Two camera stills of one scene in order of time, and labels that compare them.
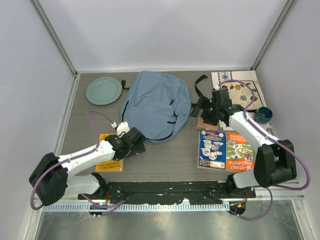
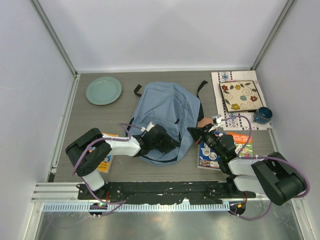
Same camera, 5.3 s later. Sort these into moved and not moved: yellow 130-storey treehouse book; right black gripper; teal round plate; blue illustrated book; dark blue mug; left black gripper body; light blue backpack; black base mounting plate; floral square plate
Moved: yellow 130-storey treehouse book; left black gripper body; light blue backpack; right black gripper
Not moved: floral square plate; teal round plate; black base mounting plate; blue illustrated book; dark blue mug
